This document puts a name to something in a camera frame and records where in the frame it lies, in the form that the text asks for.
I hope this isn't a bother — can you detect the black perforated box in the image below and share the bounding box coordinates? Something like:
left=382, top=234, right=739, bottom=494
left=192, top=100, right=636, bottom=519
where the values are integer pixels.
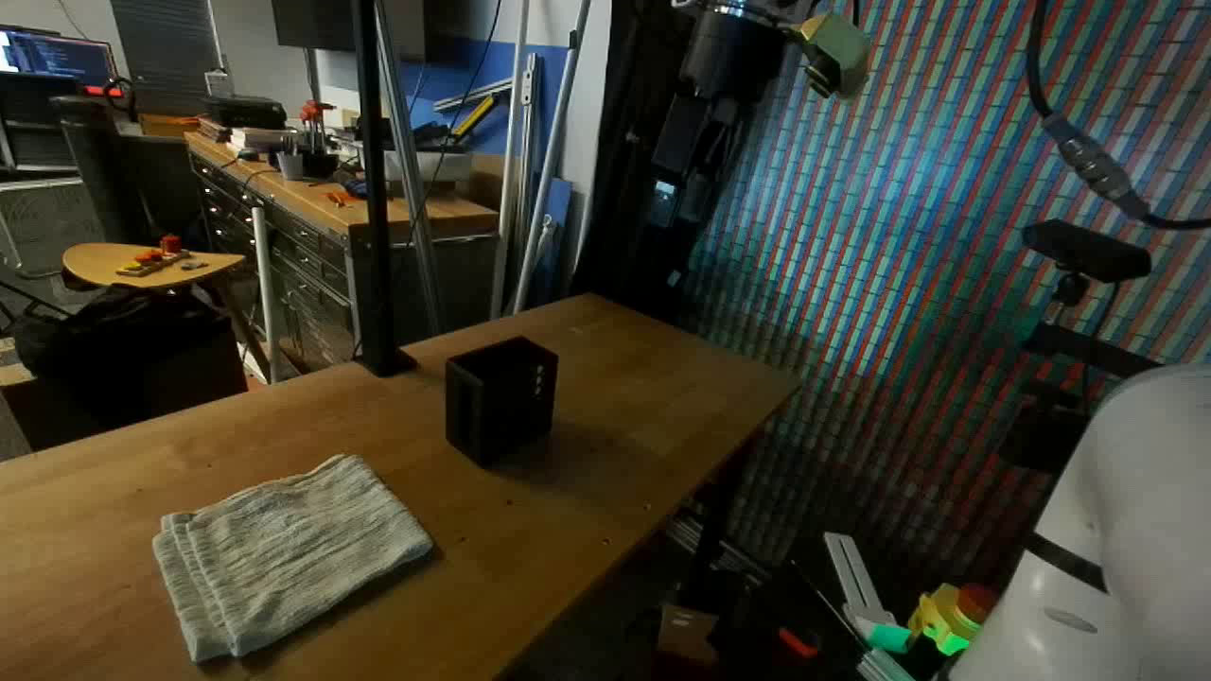
left=447, top=335, right=561, bottom=465

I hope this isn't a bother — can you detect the white towel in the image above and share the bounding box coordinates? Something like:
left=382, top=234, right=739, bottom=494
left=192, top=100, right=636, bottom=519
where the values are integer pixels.
left=152, top=453, right=435, bottom=663

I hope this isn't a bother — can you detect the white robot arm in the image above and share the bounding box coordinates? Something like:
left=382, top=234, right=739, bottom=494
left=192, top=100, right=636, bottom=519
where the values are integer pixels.
left=952, top=365, right=1211, bottom=681

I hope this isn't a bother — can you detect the black vertical pole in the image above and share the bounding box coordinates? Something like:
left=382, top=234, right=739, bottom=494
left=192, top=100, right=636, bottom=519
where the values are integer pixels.
left=351, top=0, right=412, bottom=376

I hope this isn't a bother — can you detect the wooden workbench with drawers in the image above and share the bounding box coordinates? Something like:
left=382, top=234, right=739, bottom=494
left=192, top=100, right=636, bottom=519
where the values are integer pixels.
left=185, top=132, right=496, bottom=371

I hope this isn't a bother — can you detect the silver metal pole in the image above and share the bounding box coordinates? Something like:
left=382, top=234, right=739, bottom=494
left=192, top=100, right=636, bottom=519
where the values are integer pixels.
left=501, top=0, right=587, bottom=312

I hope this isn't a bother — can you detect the colourful toy pile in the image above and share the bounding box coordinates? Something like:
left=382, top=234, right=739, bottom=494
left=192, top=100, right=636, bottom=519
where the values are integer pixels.
left=827, top=534, right=996, bottom=681

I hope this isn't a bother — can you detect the round wooden stool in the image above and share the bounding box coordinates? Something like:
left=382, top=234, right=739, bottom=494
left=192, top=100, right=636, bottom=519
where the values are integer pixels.
left=62, top=240, right=244, bottom=292

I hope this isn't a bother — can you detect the yellow green wrist camera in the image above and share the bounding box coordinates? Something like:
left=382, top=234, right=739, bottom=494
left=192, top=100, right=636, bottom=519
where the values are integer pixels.
left=800, top=11, right=871, bottom=98

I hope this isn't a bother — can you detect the black camera on stand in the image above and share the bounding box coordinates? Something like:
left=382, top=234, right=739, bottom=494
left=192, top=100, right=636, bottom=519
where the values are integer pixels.
left=1024, top=219, right=1151, bottom=284

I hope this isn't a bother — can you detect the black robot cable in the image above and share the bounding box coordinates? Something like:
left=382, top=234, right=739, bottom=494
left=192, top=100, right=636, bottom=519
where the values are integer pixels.
left=1024, top=0, right=1211, bottom=234

